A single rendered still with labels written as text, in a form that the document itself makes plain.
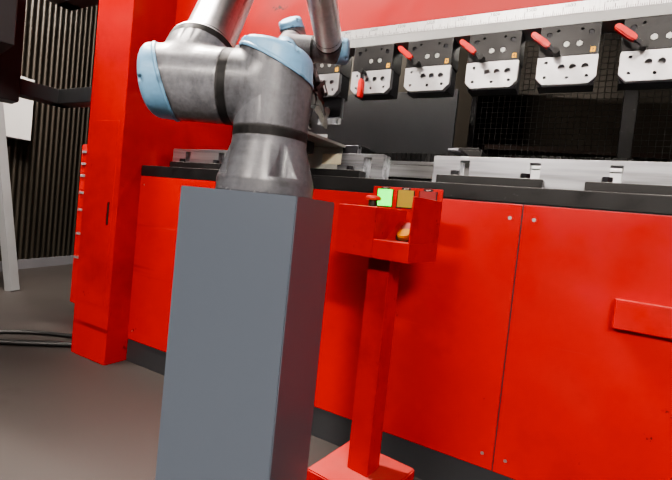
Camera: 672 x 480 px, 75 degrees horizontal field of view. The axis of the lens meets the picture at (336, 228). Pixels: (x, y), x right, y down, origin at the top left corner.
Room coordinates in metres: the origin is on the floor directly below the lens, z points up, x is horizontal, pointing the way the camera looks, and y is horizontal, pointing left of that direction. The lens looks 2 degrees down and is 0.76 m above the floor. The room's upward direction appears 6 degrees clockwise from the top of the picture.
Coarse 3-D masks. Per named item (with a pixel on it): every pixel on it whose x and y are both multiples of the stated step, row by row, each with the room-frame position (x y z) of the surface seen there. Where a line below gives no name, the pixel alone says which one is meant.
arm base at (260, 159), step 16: (240, 128) 0.65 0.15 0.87; (256, 128) 0.63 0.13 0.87; (272, 128) 0.63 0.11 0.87; (288, 128) 0.64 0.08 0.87; (240, 144) 0.64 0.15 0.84; (256, 144) 0.63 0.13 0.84; (272, 144) 0.63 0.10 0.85; (288, 144) 0.64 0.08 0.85; (304, 144) 0.68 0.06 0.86; (224, 160) 0.67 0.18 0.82; (240, 160) 0.63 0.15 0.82; (256, 160) 0.62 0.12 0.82; (272, 160) 0.63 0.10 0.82; (288, 160) 0.64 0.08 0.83; (304, 160) 0.67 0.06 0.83; (224, 176) 0.63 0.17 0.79; (240, 176) 0.62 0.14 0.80; (256, 176) 0.62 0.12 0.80; (272, 176) 0.62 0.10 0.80; (288, 176) 0.64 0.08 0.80; (304, 176) 0.66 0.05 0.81; (272, 192) 0.62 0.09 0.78; (288, 192) 0.63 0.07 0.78; (304, 192) 0.65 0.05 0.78
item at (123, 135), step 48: (144, 0) 1.89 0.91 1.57; (96, 48) 1.97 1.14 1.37; (96, 96) 1.95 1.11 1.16; (96, 144) 1.94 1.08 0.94; (144, 144) 1.94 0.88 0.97; (192, 144) 2.18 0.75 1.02; (96, 192) 1.92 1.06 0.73; (96, 240) 1.91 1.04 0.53; (96, 288) 1.89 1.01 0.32; (96, 336) 1.88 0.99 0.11
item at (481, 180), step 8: (440, 176) 1.35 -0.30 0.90; (448, 176) 1.34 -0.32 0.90; (456, 176) 1.32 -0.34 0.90; (464, 176) 1.31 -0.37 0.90; (472, 176) 1.30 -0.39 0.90; (480, 176) 1.29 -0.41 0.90; (480, 184) 1.29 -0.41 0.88; (488, 184) 1.28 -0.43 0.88; (496, 184) 1.27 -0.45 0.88; (504, 184) 1.26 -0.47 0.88; (512, 184) 1.25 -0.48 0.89; (520, 184) 1.24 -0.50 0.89; (528, 184) 1.23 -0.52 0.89; (536, 184) 1.22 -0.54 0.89
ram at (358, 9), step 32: (192, 0) 1.98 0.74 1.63; (256, 0) 1.80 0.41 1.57; (288, 0) 1.72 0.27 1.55; (352, 0) 1.58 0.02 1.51; (384, 0) 1.52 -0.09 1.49; (416, 0) 1.46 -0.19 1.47; (448, 0) 1.41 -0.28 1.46; (480, 0) 1.36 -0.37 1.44; (512, 0) 1.32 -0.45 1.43; (544, 0) 1.27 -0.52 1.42; (576, 0) 1.23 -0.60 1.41; (256, 32) 1.79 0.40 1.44; (416, 32) 1.46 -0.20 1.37; (448, 32) 1.41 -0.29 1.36; (480, 32) 1.36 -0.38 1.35
